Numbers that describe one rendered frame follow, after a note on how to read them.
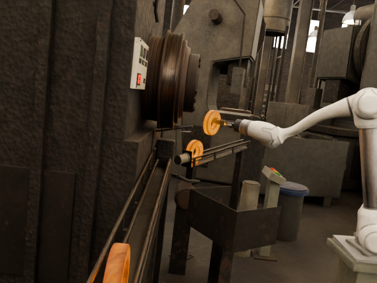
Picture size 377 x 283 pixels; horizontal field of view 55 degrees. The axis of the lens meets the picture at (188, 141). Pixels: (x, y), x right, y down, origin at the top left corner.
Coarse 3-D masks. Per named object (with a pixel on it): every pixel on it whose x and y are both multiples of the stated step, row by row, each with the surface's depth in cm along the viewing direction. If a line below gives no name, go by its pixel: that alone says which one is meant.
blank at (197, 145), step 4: (192, 140) 228; (196, 140) 228; (188, 144) 226; (192, 144) 225; (196, 144) 228; (200, 144) 232; (188, 148) 224; (192, 148) 225; (196, 148) 232; (200, 148) 232; (192, 152) 226; (196, 152) 233; (200, 152) 233; (192, 156) 227; (196, 156) 231; (192, 160) 227
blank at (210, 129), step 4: (208, 112) 217; (212, 112) 217; (216, 112) 220; (208, 116) 215; (212, 116) 217; (216, 116) 221; (204, 120) 216; (208, 120) 215; (204, 124) 216; (208, 124) 216; (212, 124) 225; (216, 124) 224; (204, 128) 217; (208, 128) 217; (212, 128) 220; (216, 128) 224; (208, 132) 218; (212, 132) 221; (216, 132) 225
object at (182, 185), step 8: (184, 184) 214; (176, 192) 208; (184, 192) 205; (176, 200) 207; (184, 200) 206; (176, 208) 210; (184, 208) 208; (176, 216) 210; (184, 216) 210; (176, 224) 211; (184, 224) 211; (176, 232) 212; (184, 232) 212; (176, 240) 212; (184, 240) 212; (176, 248) 213; (184, 248) 213; (176, 256) 214; (184, 256) 213; (176, 264) 214; (184, 264) 214; (168, 272) 215; (176, 272) 215; (184, 272) 215
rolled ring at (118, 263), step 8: (112, 248) 72; (120, 248) 72; (128, 248) 75; (112, 256) 70; (120, 256) 70; (128, 256) 78; (112, 264) 68; (120, 264) 68; (128, 264) 80; (104, 272) 67; (112, 272) 67; (120, 272) 67; (128, 272) 82; (104, 280) 66; (112, 280) 66; (120, 280) 66
